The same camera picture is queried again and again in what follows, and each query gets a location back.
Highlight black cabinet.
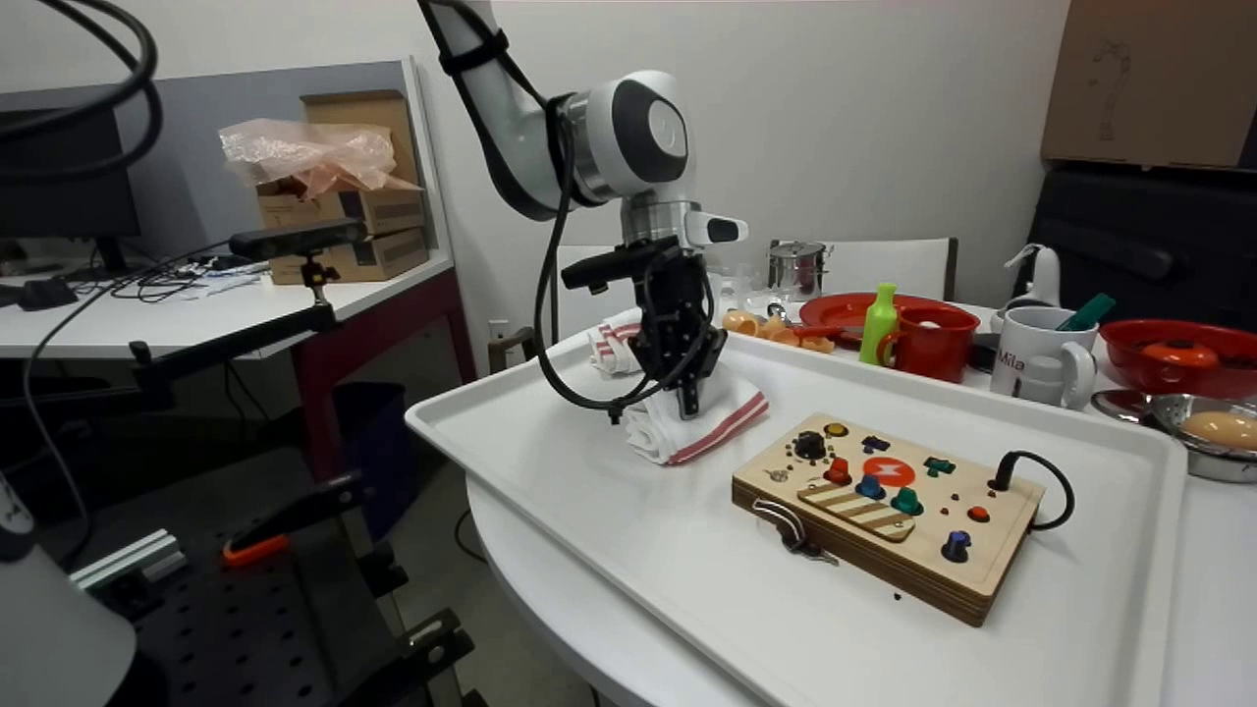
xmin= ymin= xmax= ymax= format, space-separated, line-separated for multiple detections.
xmin=1023 ymin=158 xmax=1257 ymax=337

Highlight white chair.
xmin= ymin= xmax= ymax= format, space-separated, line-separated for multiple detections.
xmin=771 ymin=233 xmax=959 ymax=306

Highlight black busy board cable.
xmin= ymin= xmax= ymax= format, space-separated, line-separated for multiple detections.
xmin=984 ymin=449 xmax=1078 ymax=533

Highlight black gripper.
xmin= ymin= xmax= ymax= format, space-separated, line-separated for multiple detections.
xmin=635 ymin=246 xmax=730 ymax=419

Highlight orange food pieces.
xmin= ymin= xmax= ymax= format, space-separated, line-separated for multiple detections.
xmin=718 ymin=306 xmax=840 ymax=356

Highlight thin black desk cable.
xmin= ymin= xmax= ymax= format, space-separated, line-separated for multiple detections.
xmin=14 ymin=281 xmax=121 ymax=571

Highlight green marker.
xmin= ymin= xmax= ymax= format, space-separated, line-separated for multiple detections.
xmin=1055 ymin=288 xmax=1120 ymax=332

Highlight aluminium profile bar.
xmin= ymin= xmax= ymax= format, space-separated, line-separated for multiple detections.
xmin=68 ymin=527 xmax=188 ymax=595

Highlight wooden busy board with knobs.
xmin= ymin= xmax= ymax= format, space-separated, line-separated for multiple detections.
xmin=725 ymin=408 xmax=1044 ymax=629

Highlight silver metal bowl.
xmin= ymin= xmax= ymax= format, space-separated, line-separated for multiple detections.
xmin=1090 ymin=386 xmax=1257 ymax=487

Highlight large flat cardboard sheet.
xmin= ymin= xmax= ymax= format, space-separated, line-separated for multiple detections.
xmin=1042 ymin=0 xmax=1257 ymax=171

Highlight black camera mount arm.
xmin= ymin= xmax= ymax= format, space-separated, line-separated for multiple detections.
xmin=124 ymin=252 xmax=345 ymax=395

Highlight tall cardboard box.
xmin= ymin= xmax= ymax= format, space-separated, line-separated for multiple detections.
xmin=297 ymin=89 xmax=428 ymax=200

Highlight white desk with maroon legs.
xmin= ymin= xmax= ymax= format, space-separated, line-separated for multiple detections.
xmin=0 ymin=246 xmax=476 ymax=487

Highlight white rounded housing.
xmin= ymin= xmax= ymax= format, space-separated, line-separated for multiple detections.
xmin=0 ymin=474 xmax=141 ymax=707

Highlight pink clear plastic bag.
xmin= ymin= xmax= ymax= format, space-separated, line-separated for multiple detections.
xmin=216 ymin=114 xmax=401 ymax=204

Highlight dark blue bin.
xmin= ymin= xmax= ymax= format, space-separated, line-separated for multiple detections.
xmin=329 ymin=377 xmax=434 ymax=527

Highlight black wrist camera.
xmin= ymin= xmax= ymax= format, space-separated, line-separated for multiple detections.
xmin=556 ymin=237 xmax=683 ymax=294

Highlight red bowl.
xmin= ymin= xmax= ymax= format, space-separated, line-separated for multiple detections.
xmin=798 ymin=288 xmax=983 ymax=348
xmin=1095 ymin=315 xmax=1257 ymax=404

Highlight large white plastic tray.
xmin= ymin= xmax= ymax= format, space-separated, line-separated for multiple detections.
xmin=401 ymin=319 xmax=1192 ymax=707

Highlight black looped cable bundle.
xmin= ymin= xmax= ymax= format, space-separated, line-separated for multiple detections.
xmin=0 ymin=0 xmax=167 ymax=186

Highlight red plastic cup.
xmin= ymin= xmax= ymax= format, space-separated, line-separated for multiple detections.
xmin=890 ymin=303 xmax=983 ymax=386

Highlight black perforated robot cart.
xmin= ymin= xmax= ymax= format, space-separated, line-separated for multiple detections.
xmin=73 ymin=468 xmax=484 ymax=707

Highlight white kettle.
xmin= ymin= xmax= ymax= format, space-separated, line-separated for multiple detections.
xmin=1000 ymin=239 xmax=1068 ymax=315

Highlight grey partition panel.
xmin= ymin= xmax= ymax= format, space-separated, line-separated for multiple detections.
xmin=0 ymin=56 xmax=454 ymax=265

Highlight green plastic bottle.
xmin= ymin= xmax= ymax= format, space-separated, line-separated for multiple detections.
xmin=856 ymin=279 xmax=902 ymax=368

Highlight white towel with red stripe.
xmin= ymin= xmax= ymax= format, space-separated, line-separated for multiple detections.
xmin=611 ymin=368 xmax=775 ymax=472

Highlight black stereo bar camera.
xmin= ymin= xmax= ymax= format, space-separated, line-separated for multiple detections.
xmin=229 ymin=218 xmax=369 ymax=265

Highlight flat cardboard box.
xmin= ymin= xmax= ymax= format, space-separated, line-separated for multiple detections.
xmin=251 ymin=175 xmax=434 ymax=289

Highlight black wall socket box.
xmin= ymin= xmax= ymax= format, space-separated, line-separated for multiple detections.
xmin=484 ymin=322 xmax=540 ymax=377

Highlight black computer monitor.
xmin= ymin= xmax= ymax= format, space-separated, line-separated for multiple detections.
xmin=0 ymin=104 xmax=144 ymax=279

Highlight black clamp with orange grip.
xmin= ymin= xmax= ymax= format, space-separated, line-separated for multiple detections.
xmin=216 ymin=468 xmax=371 ymax=573

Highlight white towel with red print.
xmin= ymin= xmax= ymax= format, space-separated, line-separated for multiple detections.
xmin=586 ymin=315 xmax=649 ymax=386

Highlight clear plastic measuring cup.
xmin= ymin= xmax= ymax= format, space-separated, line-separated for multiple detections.
xmin=709 ymin=265 xmax=743 ymax=331

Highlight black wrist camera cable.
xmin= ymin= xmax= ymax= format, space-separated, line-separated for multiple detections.
xmin=527 ymin=89 xmax=697 ymax=423

